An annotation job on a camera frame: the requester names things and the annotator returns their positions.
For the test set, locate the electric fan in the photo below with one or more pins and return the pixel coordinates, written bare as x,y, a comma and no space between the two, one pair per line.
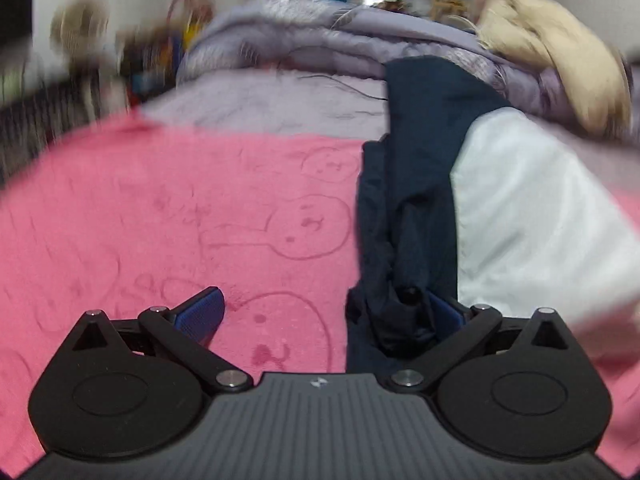
80,25

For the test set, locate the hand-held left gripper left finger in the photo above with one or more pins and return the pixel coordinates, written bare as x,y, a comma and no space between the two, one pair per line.
200,310

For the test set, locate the colourful printed box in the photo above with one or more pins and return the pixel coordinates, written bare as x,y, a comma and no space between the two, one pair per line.
155,60

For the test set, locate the row of windowsill trinkets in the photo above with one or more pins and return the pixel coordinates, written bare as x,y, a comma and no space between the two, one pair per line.
380,1

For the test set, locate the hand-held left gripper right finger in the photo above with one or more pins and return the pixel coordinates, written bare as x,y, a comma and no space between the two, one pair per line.
447,318

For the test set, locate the white and navy jacket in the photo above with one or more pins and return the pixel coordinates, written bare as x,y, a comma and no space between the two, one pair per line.
520,210

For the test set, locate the yellow toy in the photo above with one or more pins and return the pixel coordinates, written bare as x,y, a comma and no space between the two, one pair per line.
192,25

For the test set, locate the lavender quilt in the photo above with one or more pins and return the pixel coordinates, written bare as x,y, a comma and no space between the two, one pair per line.
350,35

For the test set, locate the lavender bed sheet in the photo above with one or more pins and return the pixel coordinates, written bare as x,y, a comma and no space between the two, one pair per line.
260,105

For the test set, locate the beige cloth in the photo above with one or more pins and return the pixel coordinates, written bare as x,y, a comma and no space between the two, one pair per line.
555,50

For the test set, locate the hoop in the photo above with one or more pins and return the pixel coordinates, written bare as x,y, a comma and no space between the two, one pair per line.
187,0

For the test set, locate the dark radiator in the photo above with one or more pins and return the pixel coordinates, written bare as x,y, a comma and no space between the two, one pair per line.
40,125

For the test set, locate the pink printed blanket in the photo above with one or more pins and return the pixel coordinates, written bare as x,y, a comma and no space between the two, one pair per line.
175,210

